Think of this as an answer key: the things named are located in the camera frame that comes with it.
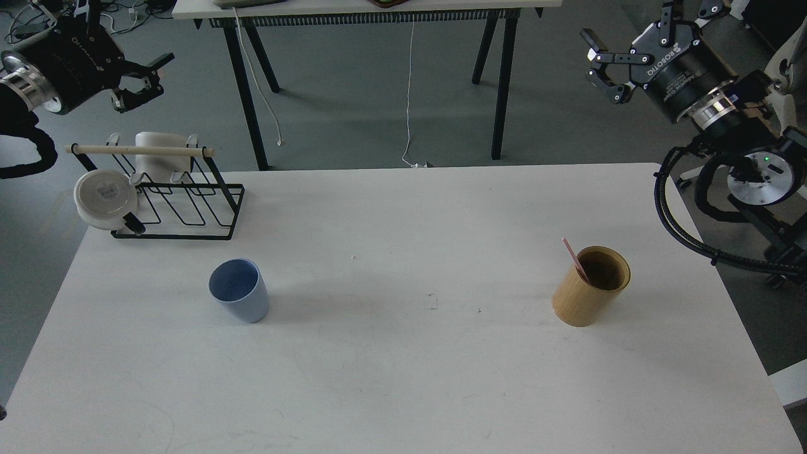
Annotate pink chopstick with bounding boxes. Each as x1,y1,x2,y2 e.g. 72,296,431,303
561,236,591,284

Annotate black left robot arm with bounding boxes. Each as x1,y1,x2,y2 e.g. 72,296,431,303
1,17,174,179

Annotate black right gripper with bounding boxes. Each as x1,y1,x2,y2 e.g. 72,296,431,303
580,0,738,124

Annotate white hanging cable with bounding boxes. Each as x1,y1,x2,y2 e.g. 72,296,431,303
402,19,436,170

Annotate black wire dish rack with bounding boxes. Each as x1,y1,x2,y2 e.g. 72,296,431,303
69,153,246,241

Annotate blue plastic cup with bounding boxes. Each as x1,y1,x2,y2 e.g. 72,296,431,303
208,258,270,323

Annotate white office chair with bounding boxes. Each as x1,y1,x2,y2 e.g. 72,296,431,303
764,21,806,132

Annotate white mug on rack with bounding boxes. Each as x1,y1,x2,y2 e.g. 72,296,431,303
134,132,192,183

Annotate floor cables and adapters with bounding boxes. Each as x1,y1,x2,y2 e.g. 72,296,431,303
0,0,177,38

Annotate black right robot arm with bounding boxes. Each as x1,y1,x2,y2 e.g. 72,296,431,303
580,1,805,288

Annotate bamboo cylindrical holder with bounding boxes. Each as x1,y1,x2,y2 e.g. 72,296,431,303
552,245,631,327

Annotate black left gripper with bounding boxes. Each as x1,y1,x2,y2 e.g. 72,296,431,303
28,25,175,115

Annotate wooden rack handle rod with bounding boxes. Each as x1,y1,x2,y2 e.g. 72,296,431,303
64,144,216,158

